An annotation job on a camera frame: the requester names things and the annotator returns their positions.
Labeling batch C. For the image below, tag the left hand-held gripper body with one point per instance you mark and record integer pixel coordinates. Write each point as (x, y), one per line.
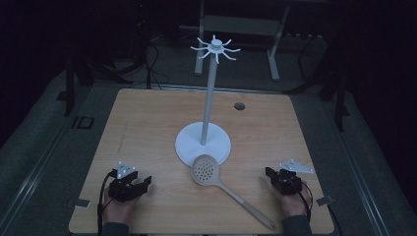
(120, 190)

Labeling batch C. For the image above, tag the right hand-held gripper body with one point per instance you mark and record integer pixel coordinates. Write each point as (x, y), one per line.
(288, 183)

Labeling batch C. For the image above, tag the dark tripod stand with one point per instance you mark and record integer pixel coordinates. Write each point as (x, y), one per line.
(69, 82)

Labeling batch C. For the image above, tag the grey tape strip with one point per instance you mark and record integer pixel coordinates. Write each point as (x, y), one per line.
(324, 200)
(82, 203)

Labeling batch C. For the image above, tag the person's right hand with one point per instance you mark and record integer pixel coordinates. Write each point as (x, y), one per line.
(294, 205)

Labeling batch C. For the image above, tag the white utensil hook stand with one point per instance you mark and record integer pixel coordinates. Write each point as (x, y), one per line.
(204, 144)

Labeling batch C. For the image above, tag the grey metal frame stand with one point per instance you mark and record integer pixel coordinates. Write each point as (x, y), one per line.
(241, 26)

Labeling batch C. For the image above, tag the beige slotted spoon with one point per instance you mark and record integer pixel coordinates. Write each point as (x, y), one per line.
(209, 173)

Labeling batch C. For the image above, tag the dark metal stand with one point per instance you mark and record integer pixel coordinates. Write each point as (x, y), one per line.
(337, 91)

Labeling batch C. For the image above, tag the person's left hand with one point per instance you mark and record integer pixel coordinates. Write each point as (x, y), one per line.
(118, 211)

